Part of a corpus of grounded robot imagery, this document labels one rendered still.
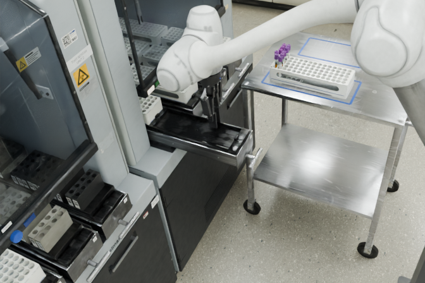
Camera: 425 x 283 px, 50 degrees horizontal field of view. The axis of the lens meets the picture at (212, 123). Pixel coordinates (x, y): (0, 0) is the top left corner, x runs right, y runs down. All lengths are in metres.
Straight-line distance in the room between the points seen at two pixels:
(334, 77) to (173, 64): 0.70
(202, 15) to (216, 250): 1.26
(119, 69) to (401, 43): 0.82
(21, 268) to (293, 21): 0.94
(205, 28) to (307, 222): 1.30
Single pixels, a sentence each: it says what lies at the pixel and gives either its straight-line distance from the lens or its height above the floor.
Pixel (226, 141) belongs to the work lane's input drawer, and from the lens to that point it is 1.53.
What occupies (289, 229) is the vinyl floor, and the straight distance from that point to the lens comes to 2.28.
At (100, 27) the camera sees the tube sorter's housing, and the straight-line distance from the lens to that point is 1.29.
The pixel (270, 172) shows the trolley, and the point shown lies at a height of 0.28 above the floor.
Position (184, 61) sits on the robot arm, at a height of 1.21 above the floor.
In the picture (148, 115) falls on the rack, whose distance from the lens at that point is 1.61.
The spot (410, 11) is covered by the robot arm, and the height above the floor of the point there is 1.43.
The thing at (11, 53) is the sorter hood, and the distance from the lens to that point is 1.07.
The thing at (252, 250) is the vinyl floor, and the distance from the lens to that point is 2.21.
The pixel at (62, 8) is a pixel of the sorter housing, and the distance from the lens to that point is 1.18.
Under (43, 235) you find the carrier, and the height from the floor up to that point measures 0.87.
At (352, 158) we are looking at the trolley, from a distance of 2.23.
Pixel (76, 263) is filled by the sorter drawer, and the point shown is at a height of 0.79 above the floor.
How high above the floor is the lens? 1.87
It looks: 42 degrees down
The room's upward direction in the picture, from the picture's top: 7 degrees counter-clockwise
